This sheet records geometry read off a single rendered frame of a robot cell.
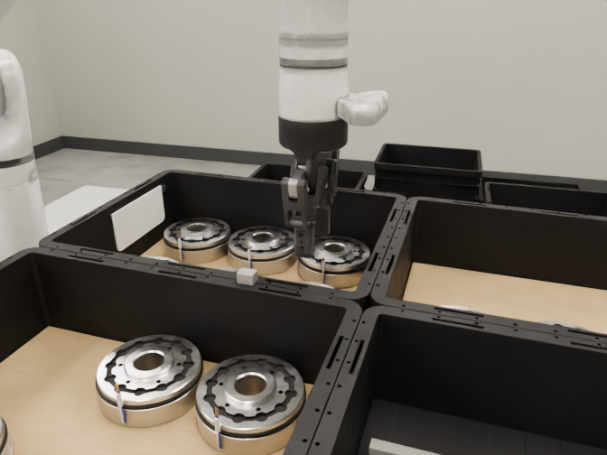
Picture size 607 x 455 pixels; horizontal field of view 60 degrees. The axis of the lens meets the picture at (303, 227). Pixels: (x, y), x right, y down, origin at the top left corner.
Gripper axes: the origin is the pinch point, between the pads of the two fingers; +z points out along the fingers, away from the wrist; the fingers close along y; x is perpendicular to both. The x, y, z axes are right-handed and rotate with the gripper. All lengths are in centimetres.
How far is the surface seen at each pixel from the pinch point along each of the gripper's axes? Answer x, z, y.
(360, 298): 8.3, 1.1, 10.4
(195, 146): -187, 83, -287
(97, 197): -76, 24, -51
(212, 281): -6.8, 0.9, 12.2
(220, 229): -19.1, 7.8, -12.6
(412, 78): -29, 26, -297
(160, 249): -27.9, 10.8, -8.7
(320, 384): 8.2, 1.0, 23.3
